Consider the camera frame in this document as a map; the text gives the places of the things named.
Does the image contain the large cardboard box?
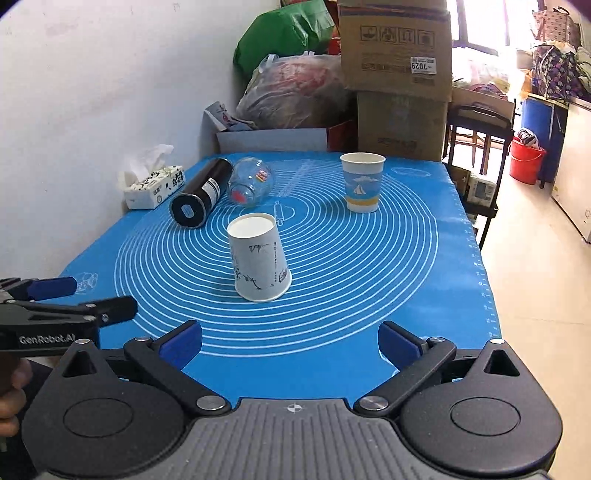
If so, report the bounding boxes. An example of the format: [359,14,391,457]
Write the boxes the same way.
[336,0,454,103]

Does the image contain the green plastic bag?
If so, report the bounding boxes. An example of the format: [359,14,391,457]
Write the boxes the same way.
[232,4,337,83]

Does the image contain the plain brown cardboard box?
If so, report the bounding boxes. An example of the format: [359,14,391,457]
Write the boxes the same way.
[355,89,450,163]

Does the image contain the red carton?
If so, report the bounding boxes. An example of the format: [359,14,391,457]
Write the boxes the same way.
[326,119,359,153]

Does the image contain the white ink-print paper cup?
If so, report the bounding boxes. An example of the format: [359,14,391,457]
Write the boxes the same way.
[227,213,293,304]

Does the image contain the white cabinet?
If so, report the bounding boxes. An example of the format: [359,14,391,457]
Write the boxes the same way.
[550,98,591,244]

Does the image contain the clear plastic bag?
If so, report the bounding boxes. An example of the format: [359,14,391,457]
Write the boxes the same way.
[235,52,357,131]

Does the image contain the white tissue pack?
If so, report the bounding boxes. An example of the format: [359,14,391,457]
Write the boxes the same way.
[117,144,188,211]

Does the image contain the small printed carton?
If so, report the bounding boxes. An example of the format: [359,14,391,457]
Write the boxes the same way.
[204,102,254,134]

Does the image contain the red plastic bucket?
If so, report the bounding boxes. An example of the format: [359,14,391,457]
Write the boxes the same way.
[509,137,547,186]

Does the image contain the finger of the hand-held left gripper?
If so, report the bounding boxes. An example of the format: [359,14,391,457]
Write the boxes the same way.
[9,296,139,326]
[0,276,78,304]

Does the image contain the floral fabric bag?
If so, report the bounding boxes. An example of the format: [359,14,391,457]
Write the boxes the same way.
[530,6,583,101]

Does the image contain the person's left hand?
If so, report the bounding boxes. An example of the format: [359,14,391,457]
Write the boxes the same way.
[0,357,34,437]

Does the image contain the small white box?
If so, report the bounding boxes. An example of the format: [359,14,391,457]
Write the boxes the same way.
[465,172,500,209]

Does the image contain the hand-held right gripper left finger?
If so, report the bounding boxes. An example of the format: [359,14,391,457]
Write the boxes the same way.
[54,320,232,417]

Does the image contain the blue silicone baking mat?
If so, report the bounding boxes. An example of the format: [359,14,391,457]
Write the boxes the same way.
[54,151,502,403]

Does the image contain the black metal cart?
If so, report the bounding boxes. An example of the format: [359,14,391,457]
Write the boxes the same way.
[442,107,516,251]

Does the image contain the clear glass jar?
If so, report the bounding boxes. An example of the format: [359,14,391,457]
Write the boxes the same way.
[227,157,276,206]

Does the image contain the white flat box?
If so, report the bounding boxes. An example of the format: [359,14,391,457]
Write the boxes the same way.
[216,128,329,155]

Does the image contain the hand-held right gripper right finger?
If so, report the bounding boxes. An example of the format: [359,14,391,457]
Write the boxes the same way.
[353,320,530,418]

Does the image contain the black cylindrical bottle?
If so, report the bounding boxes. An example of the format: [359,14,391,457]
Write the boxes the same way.
[169,157,234,230]

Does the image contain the blue plastic barrel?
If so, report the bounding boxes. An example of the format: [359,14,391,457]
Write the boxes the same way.
[521,96,570,182]

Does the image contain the blue sailboat paper cup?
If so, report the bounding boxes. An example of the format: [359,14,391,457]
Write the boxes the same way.
[340,152,387,213]

